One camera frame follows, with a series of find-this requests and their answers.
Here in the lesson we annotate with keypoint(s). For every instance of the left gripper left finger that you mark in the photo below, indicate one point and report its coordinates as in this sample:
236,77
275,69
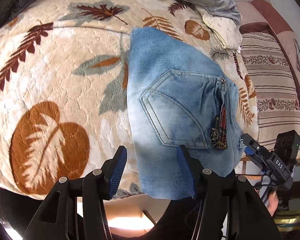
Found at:
99,185

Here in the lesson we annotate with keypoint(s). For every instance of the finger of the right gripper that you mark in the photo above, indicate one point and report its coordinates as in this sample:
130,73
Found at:
250,141
255,155

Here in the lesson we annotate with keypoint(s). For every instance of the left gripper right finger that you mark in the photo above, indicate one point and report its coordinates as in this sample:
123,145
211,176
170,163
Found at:
206,187

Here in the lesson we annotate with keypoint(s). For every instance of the light blue denim jeans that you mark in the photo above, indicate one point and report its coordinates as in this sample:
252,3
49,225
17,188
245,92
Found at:
176,96

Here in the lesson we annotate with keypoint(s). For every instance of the right hand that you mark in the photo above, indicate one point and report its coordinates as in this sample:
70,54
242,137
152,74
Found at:
273,202

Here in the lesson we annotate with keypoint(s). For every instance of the striped floral bed cover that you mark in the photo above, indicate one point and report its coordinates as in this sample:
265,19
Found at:
277,101

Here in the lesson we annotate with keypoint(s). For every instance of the leaf pattern fleece blanket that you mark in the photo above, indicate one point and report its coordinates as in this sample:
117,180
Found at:
63,84

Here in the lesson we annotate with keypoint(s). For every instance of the white patterned pillow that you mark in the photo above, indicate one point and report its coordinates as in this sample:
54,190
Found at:
222,28

